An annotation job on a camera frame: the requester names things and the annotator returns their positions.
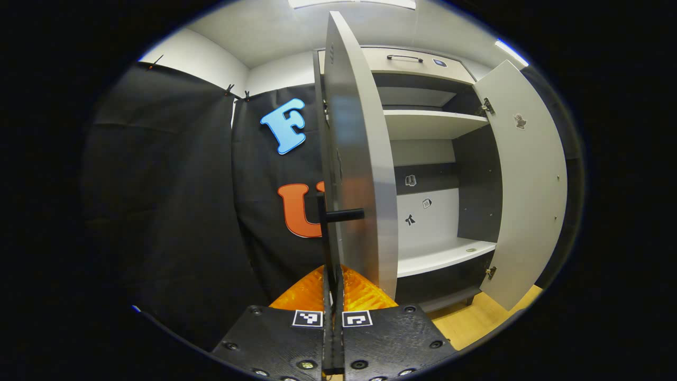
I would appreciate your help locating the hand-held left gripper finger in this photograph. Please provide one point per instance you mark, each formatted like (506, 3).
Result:
(340, 344)
(328, 344)

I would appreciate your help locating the beige double-door shoe cabinet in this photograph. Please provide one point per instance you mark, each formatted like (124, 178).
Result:
(428, 217)

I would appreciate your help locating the beige shoe cabinet door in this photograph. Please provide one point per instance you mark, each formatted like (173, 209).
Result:
(365, 159)
(529, 185)

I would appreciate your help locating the white cabinet shelf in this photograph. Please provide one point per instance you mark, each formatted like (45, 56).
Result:
(444, 256)
(428, 124)

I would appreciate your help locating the beige cabinet drawer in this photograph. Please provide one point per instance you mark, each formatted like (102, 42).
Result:
(423, 66)

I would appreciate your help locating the black backdrop cloth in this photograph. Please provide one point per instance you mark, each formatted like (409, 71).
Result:
(174, 211)

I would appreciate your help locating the small ceiling light panel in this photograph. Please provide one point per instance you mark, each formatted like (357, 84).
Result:
(512, 52)

